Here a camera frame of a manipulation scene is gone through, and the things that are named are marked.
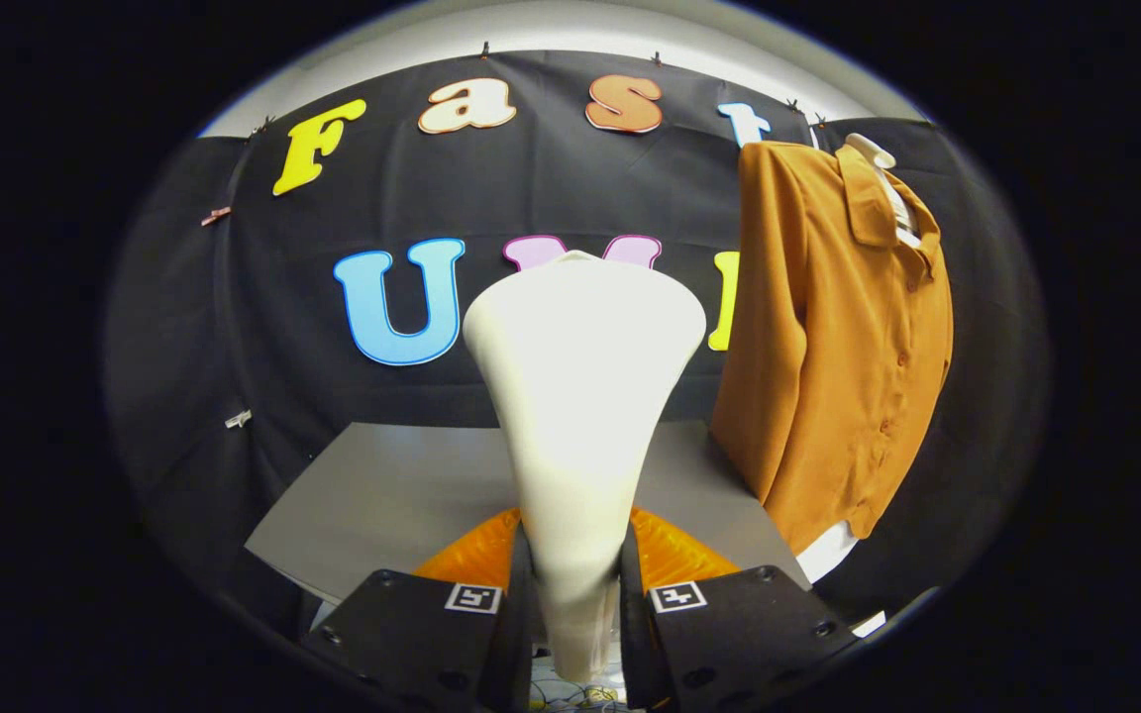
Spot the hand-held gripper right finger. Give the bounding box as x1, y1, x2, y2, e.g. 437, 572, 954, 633
618, 507, 864, 713

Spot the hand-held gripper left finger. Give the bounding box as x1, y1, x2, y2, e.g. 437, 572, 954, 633
301, 507, 538, 713

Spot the brown button shirt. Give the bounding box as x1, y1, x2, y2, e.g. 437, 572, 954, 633
709, 139, 956, 556

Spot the white garment steamer head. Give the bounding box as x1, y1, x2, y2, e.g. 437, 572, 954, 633
463, 250, 708, 684

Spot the white clothes hanger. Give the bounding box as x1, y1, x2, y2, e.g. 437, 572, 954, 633
844, 132, 924, 249

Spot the grey cabinet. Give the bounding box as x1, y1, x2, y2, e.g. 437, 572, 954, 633
246, 421, 811, 607

